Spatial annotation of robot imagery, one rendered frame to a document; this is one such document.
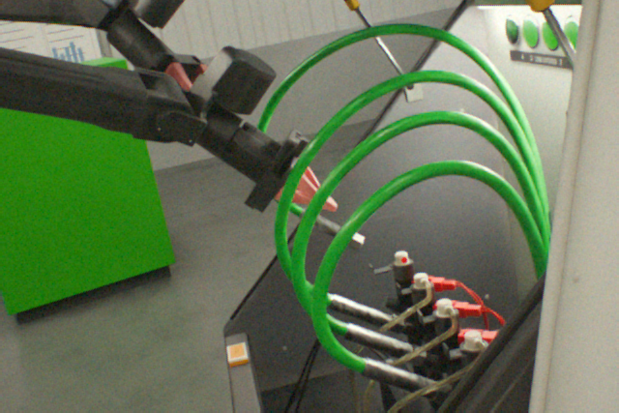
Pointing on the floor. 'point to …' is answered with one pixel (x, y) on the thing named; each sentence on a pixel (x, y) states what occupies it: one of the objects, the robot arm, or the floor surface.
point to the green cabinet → (75, 213)
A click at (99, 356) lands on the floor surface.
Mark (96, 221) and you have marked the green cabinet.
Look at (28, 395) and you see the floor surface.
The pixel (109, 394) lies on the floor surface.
